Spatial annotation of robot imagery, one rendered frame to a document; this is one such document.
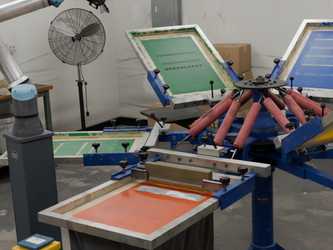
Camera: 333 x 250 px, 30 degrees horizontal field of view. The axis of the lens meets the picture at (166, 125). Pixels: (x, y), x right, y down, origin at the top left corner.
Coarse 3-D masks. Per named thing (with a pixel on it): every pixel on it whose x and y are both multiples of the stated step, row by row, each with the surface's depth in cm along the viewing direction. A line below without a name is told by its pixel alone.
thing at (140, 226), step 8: (184, 192) 280; (192, 192) 279; (200, 192) 279; (208, 192) 278; (176, 200) 270; (184, 200) 270; (184, 208) 260; (192, 208) 260; (168, 216) 252; (176, 216) 252; (112, 224) 247; (120, 224) 247; (128, 224) 246; (136, 224) 246; (144, 224) 246; (152, 224) 245; (160, 224) 245; (144, 232) 238; (152, 232) 237
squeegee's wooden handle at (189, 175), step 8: (152, 168) 291; (160, 168) 288; (168, 168) 285; (176, 168) 282; (184, 168) 280; (192, 168) 280; (152, 176) 292; (160, 176) 289; (168, 176) 286; (176, 176) 283; (184, 176) 281; (192, 176) 278; (200, 176) 276; (208, 176) 273; (200, 184) 277
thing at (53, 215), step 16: (128, 176) 296; (224, 176) 289; (96, 192) 278; (48, 208) 259; (64, 208) 262; (208, 208) 252; (64, 224) 246; (80, 224) 241; (96, 224) 239; (176, 224) 235; (192, 224) 243; (112, 240) 233; (128, 240) 228; (144, 240) 223; (160, 240) 226
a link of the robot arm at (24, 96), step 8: (16, 88) 295; (24, 88) 295; (32, 88) 296; (16, 96) 293; (24, 96) 293; (32, 96) 295; (16, 104) 294; (24, 104) 293; (32, 104) 295; (16, 112) 295; (24, 112) 294; (32, 112) 296
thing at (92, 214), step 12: (120, 192) 284; (132, 192) 283; (144, 192) 282; (96, 204) 270; (108, 204) 270; (72, 216) 258; (84, 216) 257; (96, 216) 257; (108, 216) 256; (120, 216) 255
